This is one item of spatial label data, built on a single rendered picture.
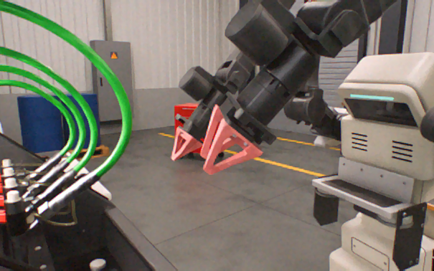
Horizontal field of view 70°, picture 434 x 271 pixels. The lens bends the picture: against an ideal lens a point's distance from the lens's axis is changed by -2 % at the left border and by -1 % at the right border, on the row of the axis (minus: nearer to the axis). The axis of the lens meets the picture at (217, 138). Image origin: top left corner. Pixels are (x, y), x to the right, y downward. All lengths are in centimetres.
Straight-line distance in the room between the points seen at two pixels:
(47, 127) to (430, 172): 502
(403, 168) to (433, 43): 570
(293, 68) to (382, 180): 54
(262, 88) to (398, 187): 55
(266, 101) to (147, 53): 766
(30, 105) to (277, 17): 504
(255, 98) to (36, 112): 499
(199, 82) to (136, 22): 726
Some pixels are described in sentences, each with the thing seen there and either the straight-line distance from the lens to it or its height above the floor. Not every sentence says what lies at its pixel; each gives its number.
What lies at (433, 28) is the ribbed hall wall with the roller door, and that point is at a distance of 657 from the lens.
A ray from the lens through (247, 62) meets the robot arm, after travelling 83.
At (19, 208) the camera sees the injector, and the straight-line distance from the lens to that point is 60.
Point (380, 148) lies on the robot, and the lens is 91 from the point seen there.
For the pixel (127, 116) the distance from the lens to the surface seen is 46.
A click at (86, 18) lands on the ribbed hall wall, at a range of 756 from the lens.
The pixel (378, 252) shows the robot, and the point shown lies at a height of 87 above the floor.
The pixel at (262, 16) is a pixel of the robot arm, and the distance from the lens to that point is 39.
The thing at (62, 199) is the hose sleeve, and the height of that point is 116.
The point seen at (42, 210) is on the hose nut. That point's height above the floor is 115.
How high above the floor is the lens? 134
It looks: 11 degrees down
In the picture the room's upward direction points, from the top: straight up
